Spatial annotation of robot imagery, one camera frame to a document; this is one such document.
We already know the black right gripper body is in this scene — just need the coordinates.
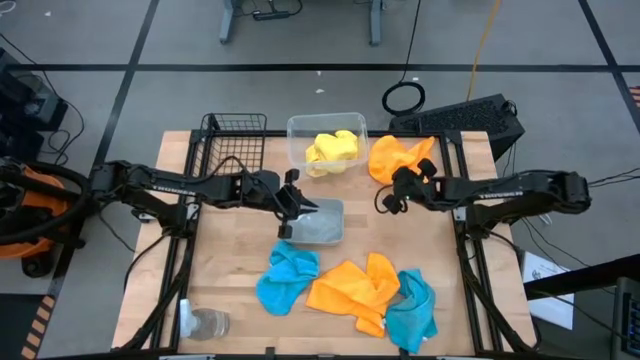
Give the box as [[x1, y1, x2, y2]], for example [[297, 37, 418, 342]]
[[384, 158, 441, 215]]

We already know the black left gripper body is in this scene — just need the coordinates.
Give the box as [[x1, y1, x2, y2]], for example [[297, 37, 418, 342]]
[[252, 168, 301, 240]]

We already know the orange microfiber towel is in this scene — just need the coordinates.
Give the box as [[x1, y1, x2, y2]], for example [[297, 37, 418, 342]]
[[368, 134, 436, 186], [305, 252, 401, 339]]

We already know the yellow microfiber towel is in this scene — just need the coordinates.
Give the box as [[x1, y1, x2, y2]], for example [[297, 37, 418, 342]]
[[312, 129, 361, 174], [304, 145, 334, 179]]

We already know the blue microfiber towel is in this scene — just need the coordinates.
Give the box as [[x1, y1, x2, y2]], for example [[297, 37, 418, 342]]
[[255, 240, 321, 317], [384, 268, 440, 355]]

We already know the pale grey plastic bin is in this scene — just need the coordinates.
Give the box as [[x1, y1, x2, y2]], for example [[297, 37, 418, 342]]
[[284, 197, 346, 247]]

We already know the clear plastic bin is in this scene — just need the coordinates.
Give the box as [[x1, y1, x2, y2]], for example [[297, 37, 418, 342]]
[[286, 111, 370, 179]]

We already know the black keyboard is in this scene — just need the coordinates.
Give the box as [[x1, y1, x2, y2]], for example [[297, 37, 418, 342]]
[[388, 93, 526, 162]]

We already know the grey desk leg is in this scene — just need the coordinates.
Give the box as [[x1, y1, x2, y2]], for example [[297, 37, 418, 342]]
[[367, 0, 386, 48], [218, 0, 240, 46]]

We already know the black power strip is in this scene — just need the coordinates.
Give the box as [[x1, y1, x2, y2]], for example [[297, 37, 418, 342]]
[[252, 9, 292, 22]]

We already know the white paper sheet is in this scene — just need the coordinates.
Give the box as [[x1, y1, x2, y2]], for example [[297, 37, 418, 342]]
[[521, 250, 576, 332]]

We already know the black beam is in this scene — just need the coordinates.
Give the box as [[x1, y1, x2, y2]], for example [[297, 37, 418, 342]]
[[523, 253, 640, 302]]

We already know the grey keypad device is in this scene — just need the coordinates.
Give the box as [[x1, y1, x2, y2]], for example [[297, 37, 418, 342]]
[[609, 276, 640, 360]]

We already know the orange and black shop vacuum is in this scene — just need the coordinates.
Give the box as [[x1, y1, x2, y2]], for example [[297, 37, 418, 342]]
[[0, 155, 101, 279]]

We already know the black equipment case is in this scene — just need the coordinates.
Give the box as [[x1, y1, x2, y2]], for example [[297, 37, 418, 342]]
[[0, 47, 69, 162]]

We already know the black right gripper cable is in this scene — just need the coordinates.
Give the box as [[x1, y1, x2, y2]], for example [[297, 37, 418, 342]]
[[373, 183, 401, 216]]

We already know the black aluminium rig frame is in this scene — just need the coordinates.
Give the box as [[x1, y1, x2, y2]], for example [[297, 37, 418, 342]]
[[112, 128, 544, 357]]

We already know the black wire basket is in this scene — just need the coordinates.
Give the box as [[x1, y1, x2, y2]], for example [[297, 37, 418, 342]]
[[192, 112, 268, 177]]

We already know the black hanging cable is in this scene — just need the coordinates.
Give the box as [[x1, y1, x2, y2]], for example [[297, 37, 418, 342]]
[[381, 0, 427, 118]]

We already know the yellow hanging cable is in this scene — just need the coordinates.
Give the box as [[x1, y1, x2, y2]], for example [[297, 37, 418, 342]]
[[466, 0, 503, 102]]

